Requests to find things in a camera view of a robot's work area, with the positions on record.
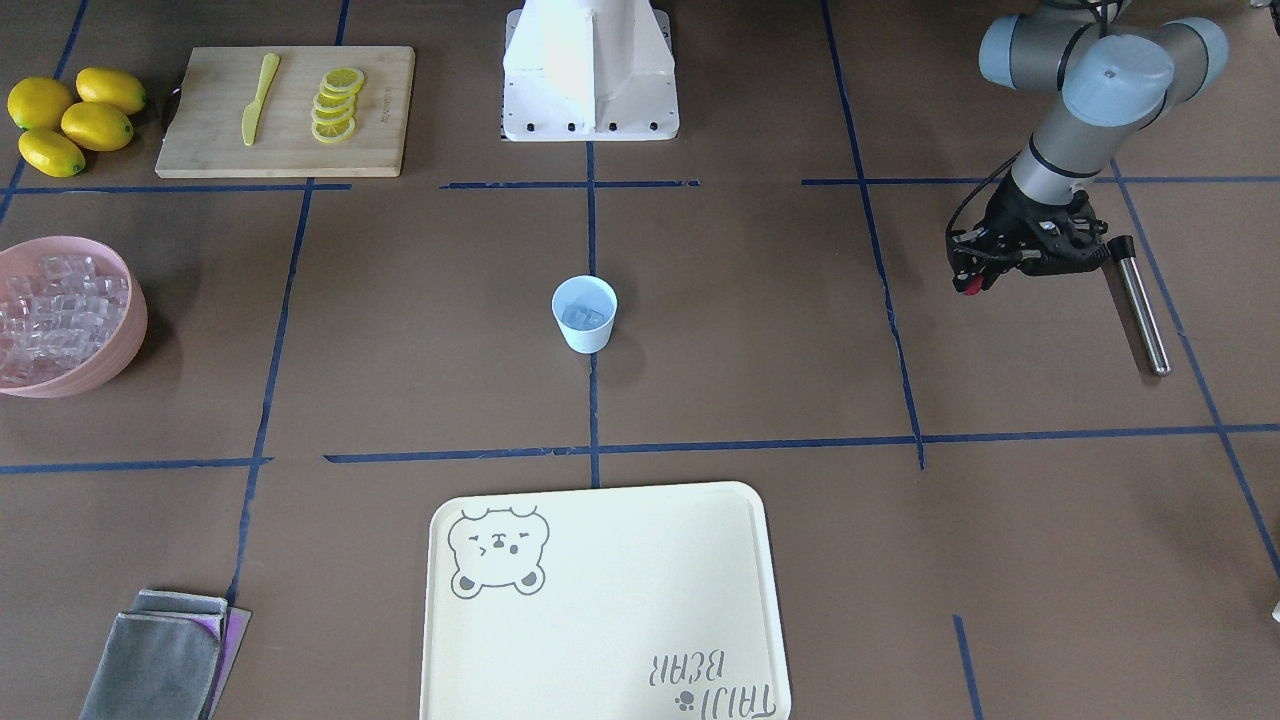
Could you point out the white pedestal column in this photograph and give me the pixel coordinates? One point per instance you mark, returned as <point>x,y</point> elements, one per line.
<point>588,71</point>

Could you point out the yellow plastic knife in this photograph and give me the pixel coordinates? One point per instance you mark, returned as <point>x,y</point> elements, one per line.
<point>251,113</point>

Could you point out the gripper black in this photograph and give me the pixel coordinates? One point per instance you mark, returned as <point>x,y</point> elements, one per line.
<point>1017,217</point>

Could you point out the ice cubes in bowl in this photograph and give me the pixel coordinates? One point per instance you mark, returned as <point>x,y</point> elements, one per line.
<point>59,317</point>

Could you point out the lemon slices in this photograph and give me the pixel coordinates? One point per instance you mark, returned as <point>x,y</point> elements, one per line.
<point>333,112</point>

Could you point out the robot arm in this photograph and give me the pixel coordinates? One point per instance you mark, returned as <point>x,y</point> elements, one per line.
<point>1109,80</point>

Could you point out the pink bowl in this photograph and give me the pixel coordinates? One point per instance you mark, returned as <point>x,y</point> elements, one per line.
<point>118,352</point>

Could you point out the yellow lemon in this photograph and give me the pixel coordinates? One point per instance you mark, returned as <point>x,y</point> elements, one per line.
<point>51,153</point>
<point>113,87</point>
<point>97,126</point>
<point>38,102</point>

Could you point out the wooden cutting board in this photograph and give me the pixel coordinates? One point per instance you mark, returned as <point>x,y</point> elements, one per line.
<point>204,140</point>

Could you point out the grey folded cloth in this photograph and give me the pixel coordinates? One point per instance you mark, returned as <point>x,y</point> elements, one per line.
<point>168,656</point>

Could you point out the steel muddler black tip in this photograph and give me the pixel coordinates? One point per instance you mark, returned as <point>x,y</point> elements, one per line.
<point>1137,310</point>

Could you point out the light blue cup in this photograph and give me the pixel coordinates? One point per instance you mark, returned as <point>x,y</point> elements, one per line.
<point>591,291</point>

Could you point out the cream bear tray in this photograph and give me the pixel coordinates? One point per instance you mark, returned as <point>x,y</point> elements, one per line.
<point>654,602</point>

